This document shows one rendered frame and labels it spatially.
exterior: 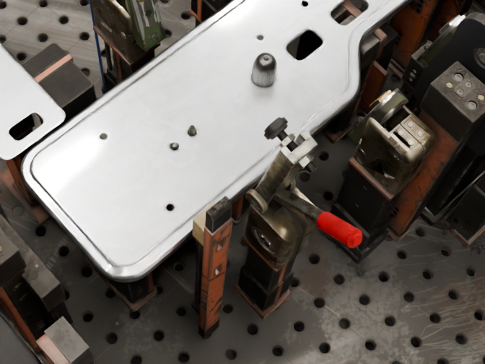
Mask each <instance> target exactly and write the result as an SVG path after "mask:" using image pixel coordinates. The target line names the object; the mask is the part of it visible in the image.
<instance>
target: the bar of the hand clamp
mask: <svg viewBox="0 0 485 364"><path fill-rule="evenodd" d="M287 123H288V120H286V119H285V117H283V118H281V117H278V118H277V119H275V120H274V121H273V122H272V123H270V124H269V125H268V126H267V127H266V129H265V130H264V132H265V134H264V136H265V138H267V140H269V139H271V140H273V139H275V138H277V137H278V138H279V140H280V141H281V143H280V144H279V146H280V147H281V149H280V150H279V152H278V153H277V155H276V157H275V158H274V160H273V162H272V163H271V165H270V166H269V168H268V170H267V171H266V173H265V174H264V176H263V177H262V179H261V181H260V183H259V184H258V186H257V187H256V189H255V190H256V191H257V192H258V193H259V194H260V195H261V196H262V197H263V198H264V200H265V201H266V203H267V205H268V204H269V202H270V201H271V200H272V199H273V197H274V196H275V195H276V194H277V193H278V192H279V191H281V190H282V189H283V188H287V187H288V185H289V184H290V183H291V182H292V180H293V179H294V177H295V176H296V175H297V173H298V172H299V171H300V170H302V169H304V168H305V169H306V170H307V171H308V172H309V173H312V172H313V171H314V170H315V169H316V168H317V166H316V165H315V164H314V163H313V162H312V161H313V160H314V157H313V156H312V153H313V151H314V150H315V148H316V147H317V146H318V143H317V142H316V141H315V140H314V139H313V138H312V137H311V136H310V135H309V134H308V133H307V132H306V131H305V130H303V131H301V132H300V134H299V135H298V137H297V138H296V136H295V135H294V134H293V133H291V134H290V135H288V134H287V133H286V132H285V129H286V128H287V127H288V125H287ZM295 138H296V139H295ZM294 139H295V141H294Z"/></svg>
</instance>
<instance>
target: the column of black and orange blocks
mask: <svg viewBox="0 0 485 364"><path fill-rule="evenodd" d="M44 333H45V334H44V335H43V336H42V337H41V338H39V339H38V340H37V341H36V342H37V344H38V346H39V348H40V349H41V350H42V352H43V354H44V355H45V356H46V358H47V360H48V362H49V363H50V364H95V363H94V361H93V360H94V357H93V355H92V352H91V350H90V348H89V346H88V345H87V343H86V342H85V341H84V340H83V339H82V338H81V337H80V336H79V335H78V333H77V332H76V331H75V330H74V328H73V327H72V326H71V325H70V324H69V322H68V321H67V320H66V319H65V318H64V317H63V316H62V317H61V318H60V319H59V320H57V321H56V322H55V323H54V324H52V325H51V326H49V327H48V328H47V329H46V330H45V331H44Z"/></svg>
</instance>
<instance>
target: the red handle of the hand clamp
mask: <svg viewBox="0 0 485 364"><path fill-rule="evenodd" d="M273 200H275V201H277V202H278V203H280V204H282V205H283V206H285V207H286V208H288V209H290V210H292V211H293V212H295V213H297V214H298V215H300V216H301V217H304V218H305V219H306V220H308V221H310V222H311V223H313V224H315V225H317V227H318V229H320V230H322V231H323V232H324V233H326V234H328V235H330V236H331V237H333V238H335V239H336V240H338V241H340V242H341V243H343V244H344V245H346V246H348V247H350V248H355V247H357V246H358V245H359V244H360V243H361V242H362V231H361V230H360V229H358V228H356V227H354V226H353V225H350V224H349V223H347V222H346V221H344V220H342V219H341V218H339V217H337V216H335V215H334V214H331V213H330V212H325V211H323V210H322V209H320V208H318V207H316V206H315V205H313V204H311V203H310V202H308V201H306V200H304V199H303V198H301V197H299V196H298V195H296V194H294V193H292V192H291V191H289V190H287V189H285V188H283V189H282V190H281V191H279V192H278V193H277V194H276V195H275V196H274V197H273Z"/></svg>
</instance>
